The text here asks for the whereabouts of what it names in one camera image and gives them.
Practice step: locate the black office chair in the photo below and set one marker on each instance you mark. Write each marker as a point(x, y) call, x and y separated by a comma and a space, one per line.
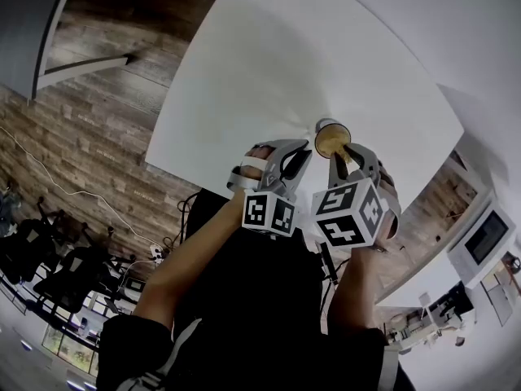
point(32, 238)
point(77, 277)

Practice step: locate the white power strip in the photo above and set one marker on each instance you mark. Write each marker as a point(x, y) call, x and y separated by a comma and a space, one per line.
point(156, 252)

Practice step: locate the person's left forearm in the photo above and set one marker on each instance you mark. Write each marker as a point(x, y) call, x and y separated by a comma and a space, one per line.
point(187, 267)

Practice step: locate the person's black shirt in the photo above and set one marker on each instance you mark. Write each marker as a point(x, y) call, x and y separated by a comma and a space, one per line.
point(260, 320)

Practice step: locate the white cup with dark rim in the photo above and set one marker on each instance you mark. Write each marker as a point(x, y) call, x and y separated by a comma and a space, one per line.
point(325, 125)

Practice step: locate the person's right forearm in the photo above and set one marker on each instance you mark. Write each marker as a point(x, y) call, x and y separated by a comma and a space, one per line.
point(354, 287)

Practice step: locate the person's left hand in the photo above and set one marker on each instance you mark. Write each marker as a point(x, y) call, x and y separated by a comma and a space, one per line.
point(256, 171)

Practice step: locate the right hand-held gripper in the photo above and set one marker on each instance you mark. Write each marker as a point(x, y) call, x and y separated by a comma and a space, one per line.
point(346, 218)

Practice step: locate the yellow fuzzy sponge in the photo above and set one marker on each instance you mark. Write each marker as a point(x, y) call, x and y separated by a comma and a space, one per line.
point(327, 143)

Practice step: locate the person's right hand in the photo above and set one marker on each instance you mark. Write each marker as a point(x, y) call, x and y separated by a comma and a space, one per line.
point(392, 210)

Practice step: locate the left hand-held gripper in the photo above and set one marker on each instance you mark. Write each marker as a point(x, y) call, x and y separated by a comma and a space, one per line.
point(268, 216)

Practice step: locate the dark grey table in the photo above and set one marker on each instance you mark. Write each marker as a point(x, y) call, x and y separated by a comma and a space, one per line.
point(20, 27)

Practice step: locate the white appliance with dark screen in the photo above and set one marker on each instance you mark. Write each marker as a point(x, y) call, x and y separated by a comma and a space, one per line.
point(468, 259)

